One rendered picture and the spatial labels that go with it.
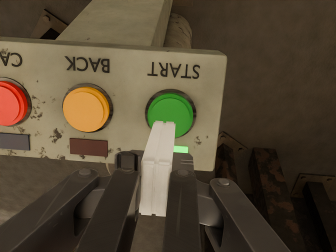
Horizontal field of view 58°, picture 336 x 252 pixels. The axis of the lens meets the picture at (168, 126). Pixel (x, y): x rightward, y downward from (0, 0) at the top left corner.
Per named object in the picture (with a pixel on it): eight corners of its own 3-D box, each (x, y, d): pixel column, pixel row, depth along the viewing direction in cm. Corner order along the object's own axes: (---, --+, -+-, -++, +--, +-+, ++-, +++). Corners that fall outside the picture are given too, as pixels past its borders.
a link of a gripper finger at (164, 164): (156, 162, 14) (171, 164, 14) (164, 120, 21) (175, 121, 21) (153, 216, 15) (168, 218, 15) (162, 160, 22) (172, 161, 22)
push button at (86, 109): (111, 128, 29) (107, 134, 27) (70, 125, 29) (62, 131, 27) (111, 86, 27) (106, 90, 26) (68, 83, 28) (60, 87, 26)
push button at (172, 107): (191, 134, 28) (191, 140, 27) (148, 130, 29) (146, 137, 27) (194, 92, 27) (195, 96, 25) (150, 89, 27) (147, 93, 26)
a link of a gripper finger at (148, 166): (153, 216, 15) (138, 215, 15) (162, 160, 22) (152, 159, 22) (156, 162, 14) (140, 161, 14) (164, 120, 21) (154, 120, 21)
